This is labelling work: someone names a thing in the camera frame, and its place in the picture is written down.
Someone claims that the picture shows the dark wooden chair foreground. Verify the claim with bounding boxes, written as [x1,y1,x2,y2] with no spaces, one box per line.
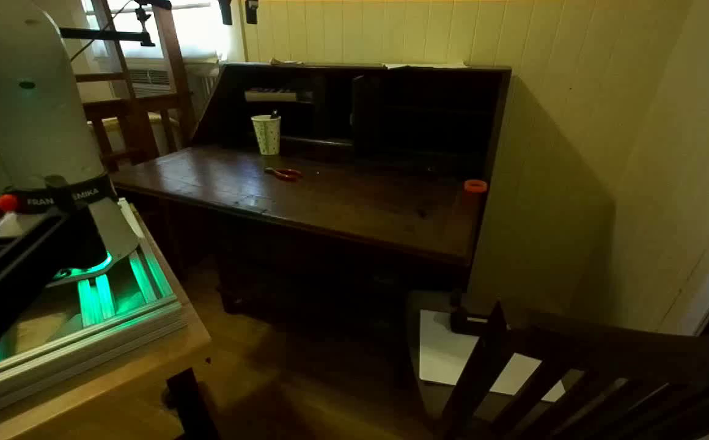
[438,304,709,440]

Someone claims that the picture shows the dark wooden secretary desk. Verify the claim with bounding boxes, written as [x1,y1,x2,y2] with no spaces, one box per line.
[114,64,510,312]

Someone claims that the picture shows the white paper coffee cup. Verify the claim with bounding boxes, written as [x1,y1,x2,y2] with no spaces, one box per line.
[252,115,281,157]

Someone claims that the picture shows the white paper sheet on floor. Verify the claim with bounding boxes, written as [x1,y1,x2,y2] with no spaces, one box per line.
[418,311,539,397]

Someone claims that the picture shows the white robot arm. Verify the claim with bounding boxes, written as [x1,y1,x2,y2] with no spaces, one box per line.
[0,0,114,207]

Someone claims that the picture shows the wooden chair by window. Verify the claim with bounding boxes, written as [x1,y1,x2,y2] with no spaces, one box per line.
[75,0,193,172]

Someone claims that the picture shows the red scissors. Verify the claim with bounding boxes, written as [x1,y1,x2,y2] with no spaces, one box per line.
[263,166,302,181]

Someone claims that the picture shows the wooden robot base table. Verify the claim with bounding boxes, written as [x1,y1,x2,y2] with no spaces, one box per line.
[0,199,210,440]

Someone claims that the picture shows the white paper on desk top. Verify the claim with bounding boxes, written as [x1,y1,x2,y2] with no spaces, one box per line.
[383,62,468,71]

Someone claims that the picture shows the red emergency stop button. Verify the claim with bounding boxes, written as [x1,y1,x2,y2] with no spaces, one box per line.
[0,192,20,213]

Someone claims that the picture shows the orange tape roll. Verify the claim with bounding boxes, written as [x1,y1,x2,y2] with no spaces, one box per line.
[461,179,488,192]

